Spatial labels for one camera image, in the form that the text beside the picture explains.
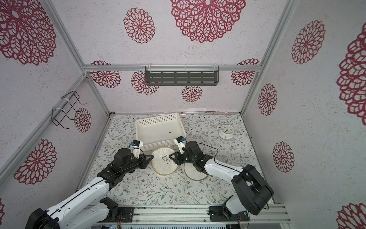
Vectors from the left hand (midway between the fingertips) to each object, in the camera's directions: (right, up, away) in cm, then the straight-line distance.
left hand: (152, 156), depth 80 cm
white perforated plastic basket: (-1, +13, +30) cm, 32 cm away
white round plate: (+5, -4, 0) cm, 6 cm away
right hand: (+12, 0, +4) cm, 13 cm away
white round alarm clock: (+49, +13, +23) cm, 55 cm away
